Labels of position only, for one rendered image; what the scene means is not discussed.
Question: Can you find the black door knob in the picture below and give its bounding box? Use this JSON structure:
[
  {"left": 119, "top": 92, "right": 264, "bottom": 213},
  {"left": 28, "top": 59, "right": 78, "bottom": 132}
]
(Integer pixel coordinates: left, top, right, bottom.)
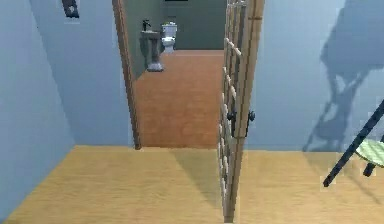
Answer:
[
  {"left": 226, "top": 111, "right": 238, "bottom": 138},
  {"left": 245, "top": 110, "right": 256, "bottom": 138}
]

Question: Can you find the wooden room door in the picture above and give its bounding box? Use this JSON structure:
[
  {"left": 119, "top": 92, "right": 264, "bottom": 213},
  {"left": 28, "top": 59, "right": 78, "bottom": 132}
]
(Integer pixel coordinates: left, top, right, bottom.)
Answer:
[{"left": 217, "top": 0, "right": 266, "bottom": 224}]

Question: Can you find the white toilet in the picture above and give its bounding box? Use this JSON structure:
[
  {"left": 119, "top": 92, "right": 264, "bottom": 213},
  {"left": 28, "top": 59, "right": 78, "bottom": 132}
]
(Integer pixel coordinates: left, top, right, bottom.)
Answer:
[{"left": 161, "top": 22, "right": 178, "bottom": 55}]

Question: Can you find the grey pedestal sink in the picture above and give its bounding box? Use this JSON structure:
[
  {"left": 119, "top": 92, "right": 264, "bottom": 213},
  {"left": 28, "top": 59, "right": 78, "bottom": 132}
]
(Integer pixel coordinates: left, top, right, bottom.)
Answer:
[{"left": 139, "top": 30, "right": 165, "bottom": 73}]

